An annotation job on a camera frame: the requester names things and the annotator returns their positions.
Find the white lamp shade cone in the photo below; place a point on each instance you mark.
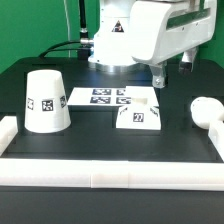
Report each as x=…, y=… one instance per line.
x=46, y=109

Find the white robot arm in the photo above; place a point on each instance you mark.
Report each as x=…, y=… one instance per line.
x=111, y=50

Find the white marker sheet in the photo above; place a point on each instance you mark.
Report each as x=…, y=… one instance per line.
x=83, y=96

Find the white left fence wall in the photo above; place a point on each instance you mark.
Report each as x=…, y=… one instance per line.
x=8, y=130

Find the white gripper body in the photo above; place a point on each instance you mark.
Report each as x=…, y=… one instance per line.
x=160, y=30

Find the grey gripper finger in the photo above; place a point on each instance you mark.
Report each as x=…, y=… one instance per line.
x=158, y=75
x=187, y=62

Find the white lamp bulb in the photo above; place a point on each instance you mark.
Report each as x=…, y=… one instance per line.
x=205, y=110

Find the white front fence wall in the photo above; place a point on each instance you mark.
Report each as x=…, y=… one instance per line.
x=117, y=174

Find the white lamp base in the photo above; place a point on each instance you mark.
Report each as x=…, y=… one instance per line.
x=138, y=115

